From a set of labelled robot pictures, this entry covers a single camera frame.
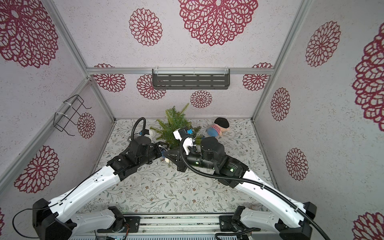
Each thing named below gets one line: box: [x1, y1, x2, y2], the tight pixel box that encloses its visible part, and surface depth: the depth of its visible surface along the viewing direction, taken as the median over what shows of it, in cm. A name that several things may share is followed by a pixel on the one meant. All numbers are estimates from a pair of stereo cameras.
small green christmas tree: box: [150, 103, 202, 148], surface depth 76 cm
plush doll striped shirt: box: [207, 123, 230, 137], surface depth 108 cm
